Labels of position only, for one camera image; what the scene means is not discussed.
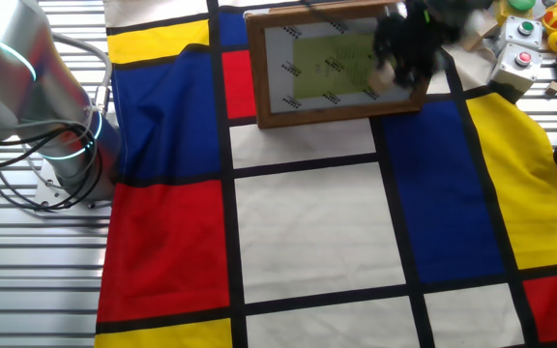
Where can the small wooden cube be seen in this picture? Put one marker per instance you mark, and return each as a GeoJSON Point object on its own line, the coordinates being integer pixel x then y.
{"type": "Point", "coordinates": [381, 79]}

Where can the large wooden block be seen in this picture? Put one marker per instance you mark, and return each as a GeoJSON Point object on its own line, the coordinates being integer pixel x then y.
{"type": "Point", "coordinates": [481, 30]}

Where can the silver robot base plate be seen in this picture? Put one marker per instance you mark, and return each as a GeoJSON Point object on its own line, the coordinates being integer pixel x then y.
{"type": "Point", "coordinates": [49, 194]}

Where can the yellow box with green button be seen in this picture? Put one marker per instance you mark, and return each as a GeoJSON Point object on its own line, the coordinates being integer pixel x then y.
{"type": "Point", "coordinates": [510, 12]}

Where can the white box with green button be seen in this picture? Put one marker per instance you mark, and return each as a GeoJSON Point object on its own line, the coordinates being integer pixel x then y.
{"type": "Point", "coordinates": [522, 31]}

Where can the white box with red button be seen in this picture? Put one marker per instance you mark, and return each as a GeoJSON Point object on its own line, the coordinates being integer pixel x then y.
{"type": "Point", "coordinates": [515, 67]}

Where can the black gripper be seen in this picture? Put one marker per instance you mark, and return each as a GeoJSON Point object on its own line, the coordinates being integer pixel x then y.
{"type": "Point", "coordinates": [419, 34]}

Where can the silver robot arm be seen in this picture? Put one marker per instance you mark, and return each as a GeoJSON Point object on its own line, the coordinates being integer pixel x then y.
{"type": "Point", "coordinates": [12, 72]}

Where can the colour block patterned tablecloth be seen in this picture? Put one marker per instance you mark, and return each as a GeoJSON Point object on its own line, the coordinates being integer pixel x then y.
{"type": "Point", "coordinates": [307, 232]}

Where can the tiny wooden block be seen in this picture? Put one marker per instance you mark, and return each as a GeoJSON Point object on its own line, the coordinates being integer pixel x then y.
{"type": "Point", "coordinates": [553, 88]}

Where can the wooden picture frame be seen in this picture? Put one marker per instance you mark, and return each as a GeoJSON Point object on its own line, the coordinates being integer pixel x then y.
{"type": "Point", "coordinates": [254, 72]}

